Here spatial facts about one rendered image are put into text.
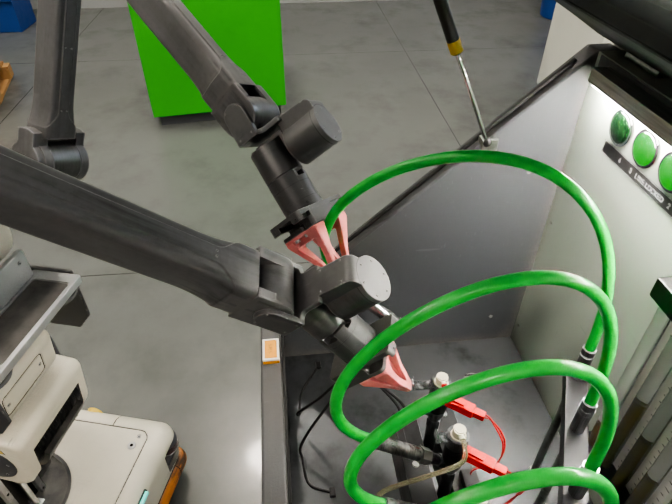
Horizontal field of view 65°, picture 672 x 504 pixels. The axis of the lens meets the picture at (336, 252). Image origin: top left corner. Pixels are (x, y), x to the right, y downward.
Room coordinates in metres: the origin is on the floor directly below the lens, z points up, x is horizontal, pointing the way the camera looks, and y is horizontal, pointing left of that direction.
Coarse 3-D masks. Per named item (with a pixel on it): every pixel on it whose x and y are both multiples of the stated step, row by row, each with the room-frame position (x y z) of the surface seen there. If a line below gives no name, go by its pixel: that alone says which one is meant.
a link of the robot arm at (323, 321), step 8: (312, 312) 0.44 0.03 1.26; (320, 312) 0.44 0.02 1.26; (328, 312) 0.45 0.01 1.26; (312, 320) 0.44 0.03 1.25; (320, 320) 0.44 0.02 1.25; (328, 320) 0.44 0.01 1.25; (336, 320) 0.44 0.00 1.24; (304, 328) 0.44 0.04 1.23; (312, 328) 0.44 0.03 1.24; (320, 328) 0.44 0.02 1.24; (328, 328) 0.44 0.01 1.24; (336, 328) 0.44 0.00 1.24; (320, 336) 0.43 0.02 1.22; (328, 336) 0.43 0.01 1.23
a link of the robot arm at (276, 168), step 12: (276, 132) 0.67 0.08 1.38; (264, 144) 0.65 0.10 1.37; (276, 144) 0.65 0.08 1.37; (252, 156) 0.65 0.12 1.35; (264, 156) 0.64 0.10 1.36; (276, 156) 0.64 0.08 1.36; (288, 156) 0.64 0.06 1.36; (264, 168) 0.63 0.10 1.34; (276, 168) 0.63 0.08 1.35; (288, 168) 0.63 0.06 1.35; (300, 168) 0.65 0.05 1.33; (264, 180) 0.64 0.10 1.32
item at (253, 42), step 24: (192, 0) 3.60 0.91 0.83; (216, 0) 3.64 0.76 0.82; (240, 0) 3.67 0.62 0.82; (264, 0) 3.71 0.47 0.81; (144, 24) 3.53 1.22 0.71; (216, 24) 3.63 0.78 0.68; (240, 24) 3.67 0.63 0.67; (264, 24) 3.70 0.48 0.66; (144, 48) 3.52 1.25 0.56; (240, 48) 3.66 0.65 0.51; (264, 48) 3.70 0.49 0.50; (144, 72) 3.51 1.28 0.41; (168, 72) 3.55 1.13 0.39; (264, 72) 3.70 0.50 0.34; (168, 96) 3.54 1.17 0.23; (192, 96) 3.58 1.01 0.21; (168, 120) 3.57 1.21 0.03; (192, 120) 3.61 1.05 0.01
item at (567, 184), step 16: (416, 160) 0.54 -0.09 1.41; (432, 160) 0.53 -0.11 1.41; (448, 160) 0.53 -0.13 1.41; (464, 160) 0.52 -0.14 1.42; (480, 160) 0.52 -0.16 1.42; (496, 160) 0.51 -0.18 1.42; (512, 160) 0.51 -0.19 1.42; (528, 160) 0.51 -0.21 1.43; (384, 176) 0.55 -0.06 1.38; (544, 176) 0.50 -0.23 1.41; (560, 176) 0.50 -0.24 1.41; (352, 192) 0.56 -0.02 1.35; (576, 192) 0.49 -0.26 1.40; (336, 208) 0.57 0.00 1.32; (592, 208) 0.48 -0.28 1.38; (592, 224) 0.48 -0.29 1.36; (608, 240) 0.48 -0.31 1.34; (608, 256) 0.47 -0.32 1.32; (608, 272) 0.47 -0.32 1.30; (608, 288) 0.47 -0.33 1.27; (592, 336) 0.47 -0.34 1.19; (592, 352) 0.46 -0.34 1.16
